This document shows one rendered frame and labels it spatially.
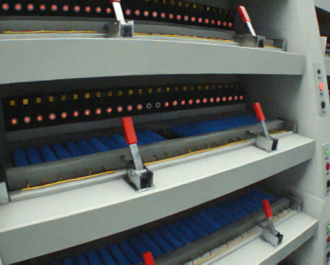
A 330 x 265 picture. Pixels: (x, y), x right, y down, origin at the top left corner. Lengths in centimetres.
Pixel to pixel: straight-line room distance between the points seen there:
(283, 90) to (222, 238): 37
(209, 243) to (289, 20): 51
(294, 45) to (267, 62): 15
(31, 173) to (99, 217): 10
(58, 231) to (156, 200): 12
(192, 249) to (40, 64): 37
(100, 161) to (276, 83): 47
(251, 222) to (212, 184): 20
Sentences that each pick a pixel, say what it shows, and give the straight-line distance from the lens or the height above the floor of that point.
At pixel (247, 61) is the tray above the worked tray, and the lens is 48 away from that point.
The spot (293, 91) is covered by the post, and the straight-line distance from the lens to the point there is 67.
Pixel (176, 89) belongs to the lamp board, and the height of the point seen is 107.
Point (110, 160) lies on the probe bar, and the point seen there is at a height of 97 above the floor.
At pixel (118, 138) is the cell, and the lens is 46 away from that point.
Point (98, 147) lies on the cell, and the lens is 43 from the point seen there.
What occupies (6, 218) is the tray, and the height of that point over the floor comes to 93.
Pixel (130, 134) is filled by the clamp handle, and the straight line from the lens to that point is 35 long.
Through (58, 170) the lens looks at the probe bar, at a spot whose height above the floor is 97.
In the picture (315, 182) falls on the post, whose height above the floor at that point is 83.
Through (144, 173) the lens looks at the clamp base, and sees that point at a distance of 35.
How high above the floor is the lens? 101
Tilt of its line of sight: 3 degrees down
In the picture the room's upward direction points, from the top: 7 degrees counter-clockwise
